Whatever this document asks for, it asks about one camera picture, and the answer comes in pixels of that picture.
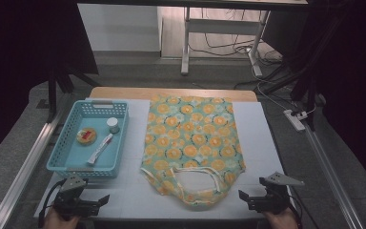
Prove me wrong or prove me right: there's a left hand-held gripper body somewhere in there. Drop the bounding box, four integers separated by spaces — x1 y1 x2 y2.
53 174 91 221

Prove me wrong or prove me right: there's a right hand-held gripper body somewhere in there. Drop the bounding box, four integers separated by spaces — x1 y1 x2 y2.
256 171 305 216

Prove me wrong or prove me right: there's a blue plastic basket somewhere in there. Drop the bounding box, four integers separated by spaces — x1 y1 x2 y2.
46 99 130 179

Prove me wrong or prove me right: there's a round yellow tin red label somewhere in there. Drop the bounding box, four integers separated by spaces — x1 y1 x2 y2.
76 127 98 146

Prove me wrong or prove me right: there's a small white jar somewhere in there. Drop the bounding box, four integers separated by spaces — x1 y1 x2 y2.
106 116 121 135

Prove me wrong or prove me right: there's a lemon print tote bag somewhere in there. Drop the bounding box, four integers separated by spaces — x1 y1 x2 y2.
139 94 247 210

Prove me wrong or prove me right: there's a person's right hand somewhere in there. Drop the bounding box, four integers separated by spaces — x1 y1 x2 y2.
262 206 300 229

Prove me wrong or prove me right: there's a person's left hand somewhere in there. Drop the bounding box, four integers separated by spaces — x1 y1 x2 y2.
42 206 81 229

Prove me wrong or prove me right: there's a white table mat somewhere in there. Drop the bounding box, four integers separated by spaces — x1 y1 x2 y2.
33 97 299 221

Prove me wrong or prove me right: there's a white power strip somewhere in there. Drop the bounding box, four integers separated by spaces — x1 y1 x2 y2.
283 109 309 133

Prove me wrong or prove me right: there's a black metal stand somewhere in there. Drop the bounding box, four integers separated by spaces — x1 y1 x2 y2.
45 63 103 124
260 53 319 132

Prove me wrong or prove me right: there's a dark curtain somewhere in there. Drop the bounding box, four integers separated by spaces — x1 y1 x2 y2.
0 0 100 168
308 0 366 194

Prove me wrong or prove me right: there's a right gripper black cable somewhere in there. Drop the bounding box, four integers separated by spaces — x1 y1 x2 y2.
286 185 319 229

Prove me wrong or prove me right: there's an aluminium rail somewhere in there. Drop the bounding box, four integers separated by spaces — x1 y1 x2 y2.
302 122 366 229
0 111 65 229

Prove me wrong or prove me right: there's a white floor cable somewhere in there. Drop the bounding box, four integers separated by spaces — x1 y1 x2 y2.
251 61 317 116

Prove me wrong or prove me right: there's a tangle of black floor cables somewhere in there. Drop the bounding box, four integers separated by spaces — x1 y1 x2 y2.
189 9 284 65

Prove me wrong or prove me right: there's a white desk frame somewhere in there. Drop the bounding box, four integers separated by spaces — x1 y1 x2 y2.
180 6 272 77

